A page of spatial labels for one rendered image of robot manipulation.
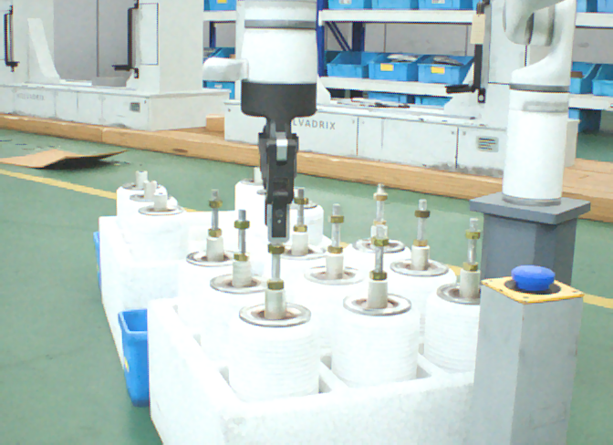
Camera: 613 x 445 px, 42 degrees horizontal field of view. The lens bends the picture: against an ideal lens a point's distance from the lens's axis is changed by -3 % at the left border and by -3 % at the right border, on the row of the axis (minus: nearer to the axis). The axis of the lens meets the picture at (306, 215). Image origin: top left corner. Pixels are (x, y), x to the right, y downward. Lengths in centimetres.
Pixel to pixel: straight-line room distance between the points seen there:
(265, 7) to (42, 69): 451
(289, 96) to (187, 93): 353
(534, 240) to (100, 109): 347
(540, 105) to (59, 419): 83
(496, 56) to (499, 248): 180
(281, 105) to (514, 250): 59
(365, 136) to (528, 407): 255
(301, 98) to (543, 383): 35
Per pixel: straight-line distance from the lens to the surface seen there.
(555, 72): 126
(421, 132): 312
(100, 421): 122
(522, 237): 127
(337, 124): 335
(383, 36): 1093
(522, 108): 126
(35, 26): 540
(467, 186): 296
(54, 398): 131
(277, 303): 85
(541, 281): 77
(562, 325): 78
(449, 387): 90
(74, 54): 825
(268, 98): 79
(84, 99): 461
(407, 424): 89
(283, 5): 79
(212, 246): 107
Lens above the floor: 53
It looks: 12 degrees down
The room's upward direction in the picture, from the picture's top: 1 degrees clockwise
